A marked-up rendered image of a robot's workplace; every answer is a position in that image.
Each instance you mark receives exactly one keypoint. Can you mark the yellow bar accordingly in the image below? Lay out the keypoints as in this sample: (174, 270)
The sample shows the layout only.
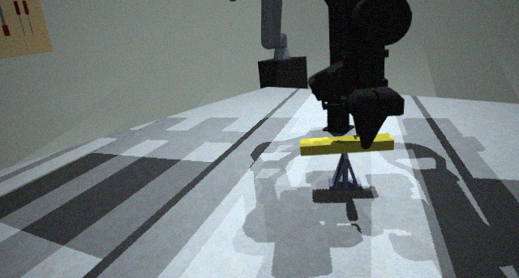
(344, 145)

